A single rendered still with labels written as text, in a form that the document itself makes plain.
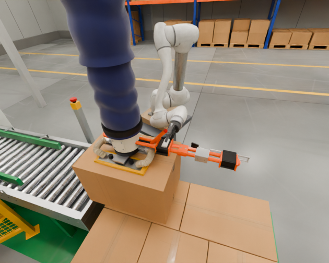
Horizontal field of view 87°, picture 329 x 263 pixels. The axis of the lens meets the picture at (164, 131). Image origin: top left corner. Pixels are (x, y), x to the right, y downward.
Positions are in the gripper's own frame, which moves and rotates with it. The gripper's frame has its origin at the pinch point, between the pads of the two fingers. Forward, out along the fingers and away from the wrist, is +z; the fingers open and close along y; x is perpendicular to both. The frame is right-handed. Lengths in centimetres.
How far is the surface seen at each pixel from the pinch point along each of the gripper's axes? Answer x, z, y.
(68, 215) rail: 66, 34, 53
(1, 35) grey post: 336, -158, -30
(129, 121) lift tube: 16.7, 6.0, -18.6
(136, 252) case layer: 10, 39, 59
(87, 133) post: 110, -48, 50
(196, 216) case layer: -22, 6, 58
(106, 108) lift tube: 25.2, 9.8, -27.2
